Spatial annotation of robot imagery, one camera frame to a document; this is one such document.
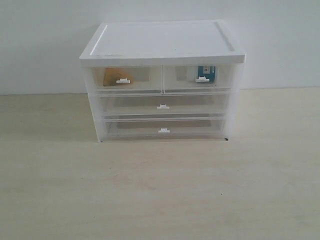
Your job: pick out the yellow cheese wedge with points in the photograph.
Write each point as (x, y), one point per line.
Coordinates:
(116, 77)

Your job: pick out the white blue pill bottle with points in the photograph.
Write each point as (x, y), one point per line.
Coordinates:
(206, 74)

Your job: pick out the middle wide clear drawer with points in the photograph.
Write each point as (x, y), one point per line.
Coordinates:
(162, 104)

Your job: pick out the wide clear drawer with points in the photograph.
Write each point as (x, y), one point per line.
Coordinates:
(170, 126)
(162, 104)

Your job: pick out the white plastic drawer cabinet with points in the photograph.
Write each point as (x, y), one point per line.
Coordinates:
(163, 44)

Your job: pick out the bottom wide clear drawer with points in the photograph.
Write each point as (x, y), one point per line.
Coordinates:
(170, 126)

